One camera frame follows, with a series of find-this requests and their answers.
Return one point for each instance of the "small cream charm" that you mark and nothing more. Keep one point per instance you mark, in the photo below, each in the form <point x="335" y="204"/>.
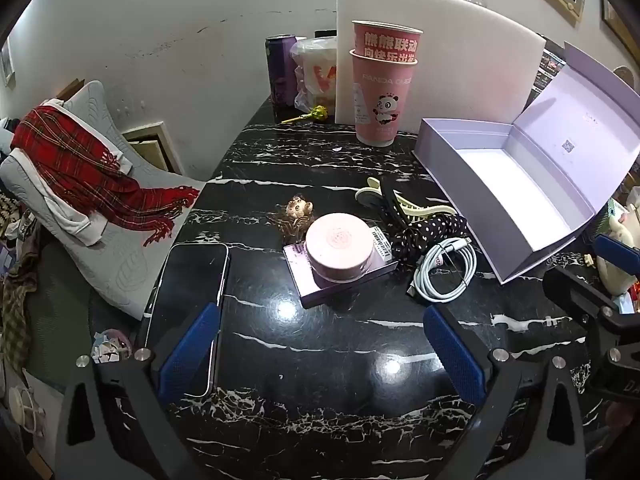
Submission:
<point x="590" y="261"/>

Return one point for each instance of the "white cartoon kettle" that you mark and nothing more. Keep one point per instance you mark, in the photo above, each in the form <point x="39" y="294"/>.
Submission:
<point x="622" y="285"/>

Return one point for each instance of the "beige wooden drawer unit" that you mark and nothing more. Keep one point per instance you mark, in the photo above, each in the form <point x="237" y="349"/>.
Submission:
<point x="150" y="147"/>

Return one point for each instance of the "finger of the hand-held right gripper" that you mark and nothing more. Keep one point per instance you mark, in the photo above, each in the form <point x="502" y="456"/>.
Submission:
<point x="580" y="287"/>
<point x="615" y="254"/>

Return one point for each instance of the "pink bowl of scraps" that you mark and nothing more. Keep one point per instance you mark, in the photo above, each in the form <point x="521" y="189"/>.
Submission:
<point x="110" y="347"/>

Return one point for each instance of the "white foam board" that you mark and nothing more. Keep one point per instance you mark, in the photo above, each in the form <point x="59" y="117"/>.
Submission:
<point x="470" y="60"/>

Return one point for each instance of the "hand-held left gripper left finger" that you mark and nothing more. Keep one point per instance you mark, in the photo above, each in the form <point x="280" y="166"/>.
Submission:
<point x="190" y="355"/>

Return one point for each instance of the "white plastic bag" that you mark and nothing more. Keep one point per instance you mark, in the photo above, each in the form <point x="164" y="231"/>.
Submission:
<point x="317" y="75"/>

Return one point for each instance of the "red printed paper cup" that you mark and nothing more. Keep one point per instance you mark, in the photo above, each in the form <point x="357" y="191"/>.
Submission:
<point x="385" y="42"/>

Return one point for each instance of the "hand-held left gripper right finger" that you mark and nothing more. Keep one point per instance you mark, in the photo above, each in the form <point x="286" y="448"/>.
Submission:
<point x="455" y="355"/>

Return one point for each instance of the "small purple carton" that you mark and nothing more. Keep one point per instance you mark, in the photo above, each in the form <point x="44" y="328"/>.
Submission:
<point x="325" y="292"/>

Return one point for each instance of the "cream hair clip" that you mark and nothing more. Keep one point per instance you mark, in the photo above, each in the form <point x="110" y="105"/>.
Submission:
<point x="369" y="195"/>

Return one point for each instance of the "pink round jar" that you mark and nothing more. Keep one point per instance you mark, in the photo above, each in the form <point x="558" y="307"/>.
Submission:
<point x="340" y="247"/>

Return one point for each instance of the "printed box stack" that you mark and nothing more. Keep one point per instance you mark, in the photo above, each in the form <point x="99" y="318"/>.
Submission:
<point x="550" y="67"/>

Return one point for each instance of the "yellow lollipop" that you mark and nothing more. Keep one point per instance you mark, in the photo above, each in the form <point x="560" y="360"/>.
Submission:
<point x="317" y="112"/>

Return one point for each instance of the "patterned cloth pile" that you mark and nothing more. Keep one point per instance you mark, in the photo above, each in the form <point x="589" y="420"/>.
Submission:
<point x="17" y="280"/>

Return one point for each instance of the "glass jar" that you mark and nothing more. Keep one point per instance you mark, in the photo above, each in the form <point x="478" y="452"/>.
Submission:
<point x="475" y="0"/>

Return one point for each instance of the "polka dot black scrunchie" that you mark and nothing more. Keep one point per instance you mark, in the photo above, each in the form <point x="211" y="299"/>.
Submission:
<point x="440" y="227"/>

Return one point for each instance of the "clear star hair clip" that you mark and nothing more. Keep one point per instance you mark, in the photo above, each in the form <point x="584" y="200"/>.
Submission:
<point x="287" y="229"/>

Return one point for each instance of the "pink panda paper cup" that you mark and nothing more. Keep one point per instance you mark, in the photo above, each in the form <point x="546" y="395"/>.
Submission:
<point x="382" y="105"/>

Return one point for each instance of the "black smartphone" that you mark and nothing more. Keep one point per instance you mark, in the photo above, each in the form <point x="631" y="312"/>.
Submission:
<point x="190" y="300"/>

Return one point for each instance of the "lavender gift box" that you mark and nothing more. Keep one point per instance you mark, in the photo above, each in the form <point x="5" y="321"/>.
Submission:
<point x="520" y="180"/>

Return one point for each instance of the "red plaid scarf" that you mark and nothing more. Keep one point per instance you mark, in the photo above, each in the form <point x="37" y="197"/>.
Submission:
<point x="85" y="170"/>

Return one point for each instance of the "purple drink can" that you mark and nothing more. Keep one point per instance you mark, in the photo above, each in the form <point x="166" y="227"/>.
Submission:
<point x="281" y="70"/>

